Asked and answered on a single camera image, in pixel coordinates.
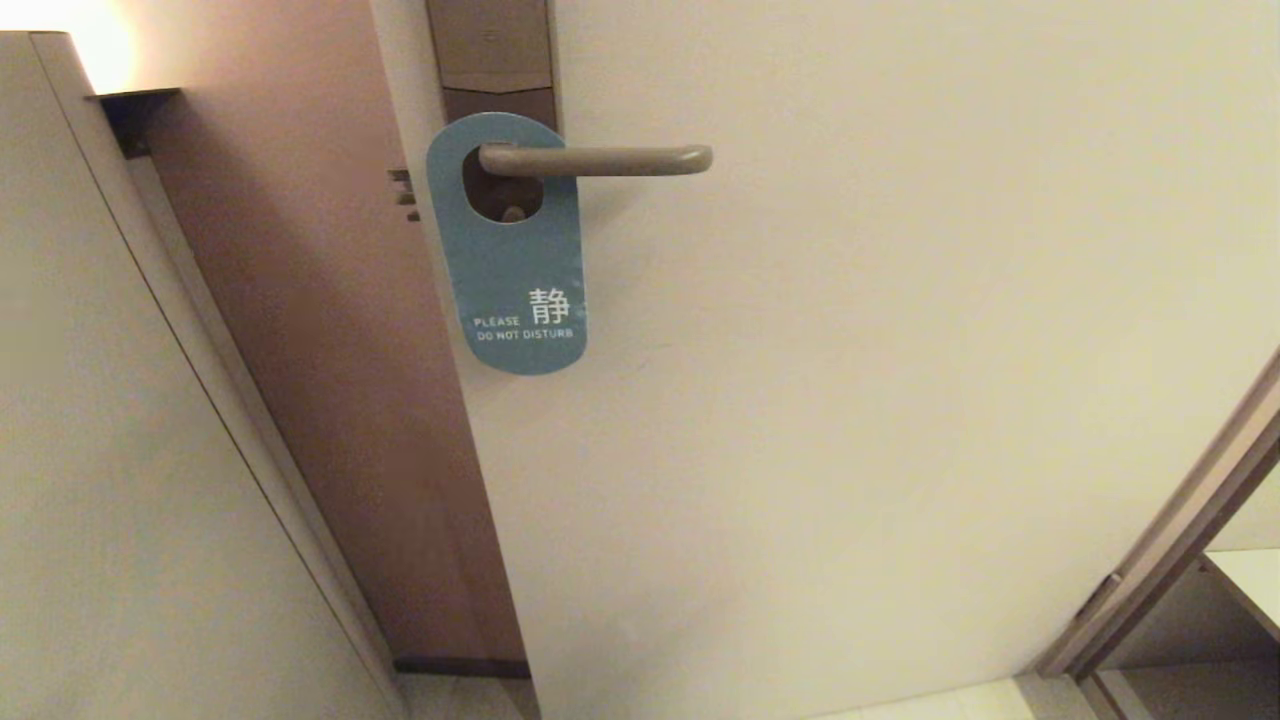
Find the white and blue door hanger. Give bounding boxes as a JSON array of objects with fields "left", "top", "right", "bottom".
[{"left": 426, "top": 111, "right": 589, "bottom": 377}]

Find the white door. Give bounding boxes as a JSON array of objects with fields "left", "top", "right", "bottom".
[{"left": 368, "top": 0, "right": 1280, "bottom": 720}]

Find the brown door jamb panel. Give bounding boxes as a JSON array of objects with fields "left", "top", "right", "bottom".
[{"left": 100, "top": 0, "right": 531, "bottom": 668}]

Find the brown metal lock plate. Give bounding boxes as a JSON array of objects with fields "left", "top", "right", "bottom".
[{"left": 424, "top": 0, "right": 561, "bottom": 223}]

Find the beige door handle lever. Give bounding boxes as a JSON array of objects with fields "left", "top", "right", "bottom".
[{"left": 478, "top": 143, "right": 715, "bottom": 178}]

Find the brown wooden door frame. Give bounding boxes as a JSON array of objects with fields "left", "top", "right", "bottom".
[{"left": 1037, "top": 350, "right": 1280, "bottom": 720}]

